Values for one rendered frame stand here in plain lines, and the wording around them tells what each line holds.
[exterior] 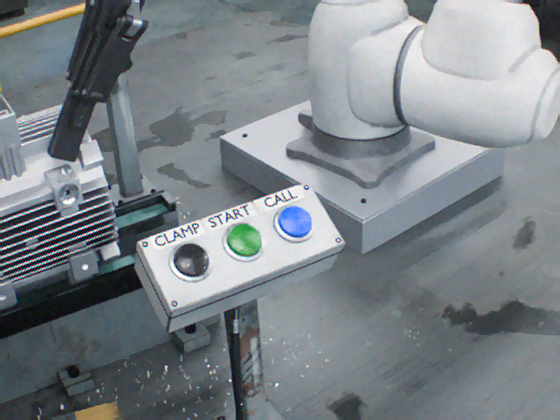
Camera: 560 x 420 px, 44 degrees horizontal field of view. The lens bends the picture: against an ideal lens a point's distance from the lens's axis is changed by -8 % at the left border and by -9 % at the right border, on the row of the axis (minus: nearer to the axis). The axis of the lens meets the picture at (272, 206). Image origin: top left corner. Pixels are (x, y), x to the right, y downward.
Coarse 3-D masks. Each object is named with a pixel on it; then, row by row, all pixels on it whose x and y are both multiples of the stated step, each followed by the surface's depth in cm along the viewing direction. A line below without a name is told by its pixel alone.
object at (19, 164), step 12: (0, 96) 75; (0, 108) 77; (0, 120) 70; (12, 120) 70; (0, 132) 70; (12, 132) 71; (0, 144) 71; (12, 144) 71; (0, 156) 71; (12, 156) 72; (0, 168) 72; (12, 168) 73; (24, 168) 73; (0, 180) 72
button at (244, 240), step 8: (240, 224) 63; (232, 232) 63; (240, 232) 63; (248, 232) 63; (256, 232) 63; (232, 240) 62; (240, 240) 62; (248, 240) 62; (256, 240) 63; (232, 248) 62; (240, 248) 62; (248, 248) 62; (256, 248) 62; (248, 256) 62
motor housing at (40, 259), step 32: (32, 128) 76; (32, 160) 74; (0, 192) 72; (32, 192) 72; (96, 192) 76; (0, 224) 72; (32, 224) 73; (64, 224) 74; (96, 224) 77; (0, 256) 71; (32, 256) 74; (64, 256) 77; (96, 256) 85; (32, 288) 80
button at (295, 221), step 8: (288, 208) 65; (296, 208) 65; (280, 216) 65; (288, 216) 65; (296, 216) 65; (304, 216) 65; (280, 224) 64; (288, 224) 64; (296, 224) 64; (304, 224) 64; (312, 224) 65; (288, 232) 64; (296, 232) 64; (304, 232) 64
